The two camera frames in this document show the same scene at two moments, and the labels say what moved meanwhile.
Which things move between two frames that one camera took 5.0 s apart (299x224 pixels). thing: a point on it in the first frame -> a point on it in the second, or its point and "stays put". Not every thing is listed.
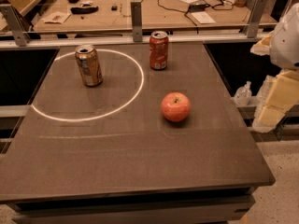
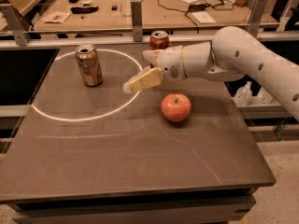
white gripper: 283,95 -> 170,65
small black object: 114,7 stays put
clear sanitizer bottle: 243,94 stays put
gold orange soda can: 89,63 stays put
